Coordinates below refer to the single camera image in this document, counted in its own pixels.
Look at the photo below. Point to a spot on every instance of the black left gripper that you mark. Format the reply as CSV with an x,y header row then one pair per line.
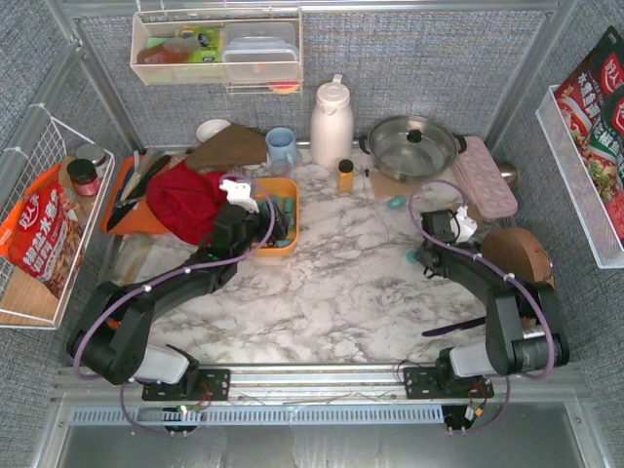
x,y
275,222

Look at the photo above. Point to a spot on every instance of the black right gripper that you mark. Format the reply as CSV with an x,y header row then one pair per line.
x,y
421,258

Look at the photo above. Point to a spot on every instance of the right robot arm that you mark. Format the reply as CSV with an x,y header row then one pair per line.
x,y
523,327

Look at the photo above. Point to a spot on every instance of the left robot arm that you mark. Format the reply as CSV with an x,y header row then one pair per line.
x,y
111,338

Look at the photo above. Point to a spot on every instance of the orange storage basket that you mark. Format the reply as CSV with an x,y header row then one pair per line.
x,y
285,193

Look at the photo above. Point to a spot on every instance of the clear small glass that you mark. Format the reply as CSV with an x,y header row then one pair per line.
x,y
281,168

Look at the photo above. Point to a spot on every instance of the light blue mug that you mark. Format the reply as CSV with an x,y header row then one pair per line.
x,y
281,146

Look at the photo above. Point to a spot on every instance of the round wooden board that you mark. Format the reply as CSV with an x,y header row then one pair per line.
x,y
516,250

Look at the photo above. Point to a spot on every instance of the orange juice bottle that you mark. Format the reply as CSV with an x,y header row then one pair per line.
x,y
345,176

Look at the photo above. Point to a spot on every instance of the brown olive cloth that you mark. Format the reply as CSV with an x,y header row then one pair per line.
x,y
235,146

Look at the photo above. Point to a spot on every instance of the pink egg tray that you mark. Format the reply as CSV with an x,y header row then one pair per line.
x,y
481,180

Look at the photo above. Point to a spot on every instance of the brown cork mat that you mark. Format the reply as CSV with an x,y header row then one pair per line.
x,y
384,187

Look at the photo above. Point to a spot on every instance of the red cloth hat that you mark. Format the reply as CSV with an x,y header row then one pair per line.
x,y
186,202

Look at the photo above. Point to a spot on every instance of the white thermos jug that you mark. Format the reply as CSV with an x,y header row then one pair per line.
x,y
332,124

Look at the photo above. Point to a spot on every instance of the silver metal cup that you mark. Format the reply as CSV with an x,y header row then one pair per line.
x,y
509,173

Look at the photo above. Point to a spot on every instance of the stainless steel pot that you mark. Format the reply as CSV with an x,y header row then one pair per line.
x,y
411,149

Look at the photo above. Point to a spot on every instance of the white small bowl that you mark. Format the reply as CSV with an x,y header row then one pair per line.
x,y
210,128

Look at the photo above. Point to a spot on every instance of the black blade kitchen knife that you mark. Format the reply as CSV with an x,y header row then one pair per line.
x,y
121,208

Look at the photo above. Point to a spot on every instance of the clear plastic food containers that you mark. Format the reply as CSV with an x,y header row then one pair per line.
x,y
258,52

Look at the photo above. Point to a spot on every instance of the green seasoning packet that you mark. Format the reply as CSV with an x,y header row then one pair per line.
x,y
602,149

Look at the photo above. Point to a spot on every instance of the silver lid glass jar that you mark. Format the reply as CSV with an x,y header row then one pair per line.
x,y
94,153

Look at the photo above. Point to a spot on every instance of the dark lid glass jar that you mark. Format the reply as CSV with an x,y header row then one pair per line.
x,y
84,177

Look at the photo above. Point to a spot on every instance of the amber liquid bottle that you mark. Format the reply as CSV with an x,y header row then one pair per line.
x,y
175,50

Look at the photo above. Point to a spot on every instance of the red seasoning packet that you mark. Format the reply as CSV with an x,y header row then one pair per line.
x,y
582,95

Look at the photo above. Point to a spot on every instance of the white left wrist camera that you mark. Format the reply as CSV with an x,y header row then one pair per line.
x,y
239,194

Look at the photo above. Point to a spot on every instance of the purple handle utensil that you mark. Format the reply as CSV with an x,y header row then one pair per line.
x,y
461,326

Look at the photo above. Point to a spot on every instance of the cream handle knife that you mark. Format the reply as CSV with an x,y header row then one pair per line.
x,y
139,168

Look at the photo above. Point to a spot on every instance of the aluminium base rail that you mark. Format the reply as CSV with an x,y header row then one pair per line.
x,y
282,395

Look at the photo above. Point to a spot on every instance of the cream wall shelf basket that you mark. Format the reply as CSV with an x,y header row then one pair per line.
x,y
152,28

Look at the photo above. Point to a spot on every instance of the white wire wall basket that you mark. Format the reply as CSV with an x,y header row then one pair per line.
x,y
25,302

